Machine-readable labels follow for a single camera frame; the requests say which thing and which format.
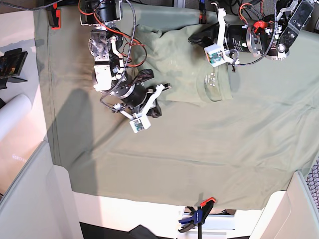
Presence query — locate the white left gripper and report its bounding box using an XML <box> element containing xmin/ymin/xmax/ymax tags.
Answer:
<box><xmin>188</xmin><ymin>1</ymin><xmax>239</xmax><ymax>64</ymax></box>

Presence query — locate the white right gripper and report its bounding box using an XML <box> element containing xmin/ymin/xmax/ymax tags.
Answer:
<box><xmin>119</xmin><ymin>83</ymin><xmax>171</xmax><ymax>120</ymax></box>

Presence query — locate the olive green T-shirt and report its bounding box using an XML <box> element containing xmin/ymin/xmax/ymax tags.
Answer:
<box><xmin>133</xmin><ymin>25</ymin><xmax>233</xmax><ymax>106</ymax></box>

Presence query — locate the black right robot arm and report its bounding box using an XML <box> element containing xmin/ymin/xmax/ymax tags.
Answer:
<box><xmin>78</xmin><ymin>0</ymin><xmax>170</xmax><ymax>119</ymax></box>

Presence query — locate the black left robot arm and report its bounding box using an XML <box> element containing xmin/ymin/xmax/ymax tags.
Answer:
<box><xmin>188</xmin><ymin>0</ymin><xmax>318</xmax><ymax>67</ymax></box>

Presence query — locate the orange top clamp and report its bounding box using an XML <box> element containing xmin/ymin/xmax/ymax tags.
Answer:
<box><xmin>199</xmin><ymin>9</ymin><xmax>207</xmax><ymax>24</ymax></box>

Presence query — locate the aluminium table leg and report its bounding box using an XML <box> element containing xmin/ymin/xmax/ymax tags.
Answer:
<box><xmin>173</xmin><ymin>0</ymin><xmax>186</xmax><ymax>8</ymax></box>

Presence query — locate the green table cloth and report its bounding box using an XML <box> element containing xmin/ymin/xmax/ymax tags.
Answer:
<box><xmin>34</xmin><ymin>4</ymin><xmax>319</xmax><ymax>210</ymax></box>

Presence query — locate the blue black bar clamp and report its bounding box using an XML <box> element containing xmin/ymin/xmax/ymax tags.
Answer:
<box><xmin>178</xmin><ymin>197</ymin><xmax>216</xmax><ymax>239</ymax></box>

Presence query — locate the orange corner clamp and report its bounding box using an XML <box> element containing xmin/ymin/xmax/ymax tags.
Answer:
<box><xmin>47</xmin><ymin>3</ymin><xmax>61</xmax><ymax>29</ymax></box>

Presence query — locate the white paper roll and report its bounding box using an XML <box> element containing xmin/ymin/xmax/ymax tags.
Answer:
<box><xmin>0</xmin><ymin>94</ymin><xmax>32</xmax><ymax>140</ymax></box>

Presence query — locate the black tablet on stand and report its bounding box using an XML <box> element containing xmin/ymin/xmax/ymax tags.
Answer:
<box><xmin>0</xmin><ymin>48</ymin><xmax>28</xmax><ymax>90</ymax></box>

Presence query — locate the patterned grey mat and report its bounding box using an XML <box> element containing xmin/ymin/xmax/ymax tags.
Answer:
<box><xmin>306</xmin><ymin>159</ymin><xmax>319</xmax><ymax>209</ymax></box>

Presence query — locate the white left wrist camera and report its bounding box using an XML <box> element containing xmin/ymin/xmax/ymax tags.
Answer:
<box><xmin>204</xmin><ymin>44</ymin><xmax>233</xmax><ymax>67</ymax></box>

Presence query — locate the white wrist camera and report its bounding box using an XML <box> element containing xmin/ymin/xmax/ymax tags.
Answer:
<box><xmin>204</xmin><ymin>44</ymin><xmax>233</xmax><ymax>67</ymax></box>
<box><xmin>130</xmin><ymin>116</ymin><xmax>151</xmax><ymax>133</ymax></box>

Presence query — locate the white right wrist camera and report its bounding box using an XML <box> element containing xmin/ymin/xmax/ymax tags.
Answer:
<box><xmin>130</xmin><ymin>116</ymin><xmax>151</xmax><ymax>133</ymax></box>

